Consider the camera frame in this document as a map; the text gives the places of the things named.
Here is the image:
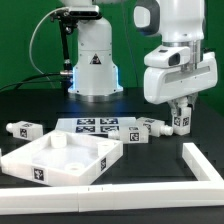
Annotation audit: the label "white square table top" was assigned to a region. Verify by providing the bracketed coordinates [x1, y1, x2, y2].
[1, 130, 123, 186]

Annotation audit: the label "grey cable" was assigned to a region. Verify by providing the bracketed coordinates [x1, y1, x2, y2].
[28, 8, 73, 78]

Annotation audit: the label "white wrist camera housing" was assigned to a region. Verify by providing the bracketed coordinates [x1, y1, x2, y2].
[144, 45, 190, 68]

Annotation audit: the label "white L-shaped fixture frame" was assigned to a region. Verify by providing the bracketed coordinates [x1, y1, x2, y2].
[0, 143, 224, 215]

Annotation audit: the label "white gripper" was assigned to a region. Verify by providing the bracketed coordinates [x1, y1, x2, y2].
[143, 52, 218, 116]

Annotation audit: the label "black cables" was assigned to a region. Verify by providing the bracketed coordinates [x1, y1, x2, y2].
[0, 72, 73, 94]

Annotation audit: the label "black camera on stand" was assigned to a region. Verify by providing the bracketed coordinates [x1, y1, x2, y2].
[50, 6, 102, 94]

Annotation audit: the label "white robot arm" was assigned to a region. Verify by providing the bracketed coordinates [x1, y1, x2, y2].
[60, 0, 217, 111]

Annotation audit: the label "sheet with marker tags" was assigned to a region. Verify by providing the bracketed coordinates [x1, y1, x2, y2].
[55, 117, 136, 134]

